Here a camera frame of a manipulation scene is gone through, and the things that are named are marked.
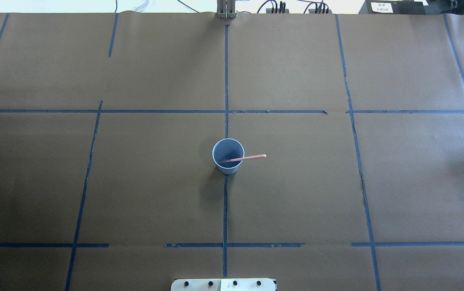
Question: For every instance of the pink chopstick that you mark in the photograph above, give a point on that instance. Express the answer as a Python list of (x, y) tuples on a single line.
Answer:
[(239, 159)]

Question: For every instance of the blue ribbed paper cup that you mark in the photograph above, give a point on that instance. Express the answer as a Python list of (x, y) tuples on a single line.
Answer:
[(227, 149)]

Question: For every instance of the black control box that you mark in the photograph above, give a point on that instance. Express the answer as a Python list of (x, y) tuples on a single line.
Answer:
[(394, 7)]

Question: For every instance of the aluminium frame post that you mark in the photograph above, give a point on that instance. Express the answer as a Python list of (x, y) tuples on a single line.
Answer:
[(225, 9)]

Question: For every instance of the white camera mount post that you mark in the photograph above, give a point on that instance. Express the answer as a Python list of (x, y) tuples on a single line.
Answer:
[(224, 284)]

